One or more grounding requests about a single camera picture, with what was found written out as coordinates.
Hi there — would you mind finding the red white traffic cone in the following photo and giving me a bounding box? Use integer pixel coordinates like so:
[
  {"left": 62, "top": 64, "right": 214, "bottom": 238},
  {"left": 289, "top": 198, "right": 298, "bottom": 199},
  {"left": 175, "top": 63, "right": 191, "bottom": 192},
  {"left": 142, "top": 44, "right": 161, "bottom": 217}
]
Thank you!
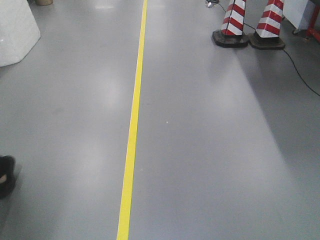
[{"left": 212, "top": 0, "right": 249, "bottom": 48}]

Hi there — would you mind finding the red conveyor leg frame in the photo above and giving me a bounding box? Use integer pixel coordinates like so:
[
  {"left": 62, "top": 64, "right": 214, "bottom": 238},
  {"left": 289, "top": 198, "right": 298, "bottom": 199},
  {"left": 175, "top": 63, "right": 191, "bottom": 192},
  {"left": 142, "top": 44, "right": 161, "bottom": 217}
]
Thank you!
[{"left": 306, "top": 0, "right": 320, "bottom": 43}]

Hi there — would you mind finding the cardboard tube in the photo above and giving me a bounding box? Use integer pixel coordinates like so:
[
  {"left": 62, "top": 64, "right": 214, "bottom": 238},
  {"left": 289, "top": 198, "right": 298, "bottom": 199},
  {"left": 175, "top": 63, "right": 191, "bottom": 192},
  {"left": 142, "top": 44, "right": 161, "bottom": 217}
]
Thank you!
[{"left": 35, "top": 0, "right": 53, "bottom": 6}]

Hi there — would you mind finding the black floor cable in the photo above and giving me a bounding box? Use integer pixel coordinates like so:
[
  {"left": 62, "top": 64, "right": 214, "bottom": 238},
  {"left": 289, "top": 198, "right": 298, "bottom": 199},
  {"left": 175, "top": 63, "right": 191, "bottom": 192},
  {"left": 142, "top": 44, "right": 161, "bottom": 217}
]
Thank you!
[{"left": 207, "top": 2, "right": 320, "bottom": 97}]

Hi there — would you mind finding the white wrapped block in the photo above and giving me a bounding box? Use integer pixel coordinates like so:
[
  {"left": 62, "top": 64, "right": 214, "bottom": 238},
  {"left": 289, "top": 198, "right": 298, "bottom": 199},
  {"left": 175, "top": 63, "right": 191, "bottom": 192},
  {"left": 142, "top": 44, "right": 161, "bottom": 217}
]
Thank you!
[{"left": 0, "top": 0, "right": 41, "bottom": 67}]

